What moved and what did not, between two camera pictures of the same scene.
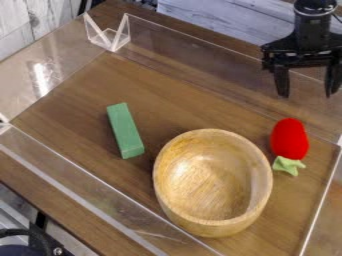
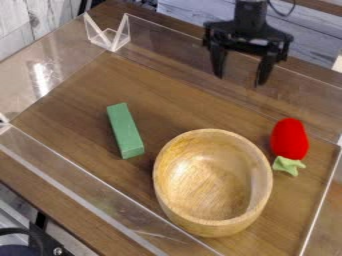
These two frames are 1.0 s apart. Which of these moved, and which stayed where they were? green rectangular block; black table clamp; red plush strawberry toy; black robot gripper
Moved: black robot gripper
Stayed: red plush strawberry toy; black table clamp; green rectangular block
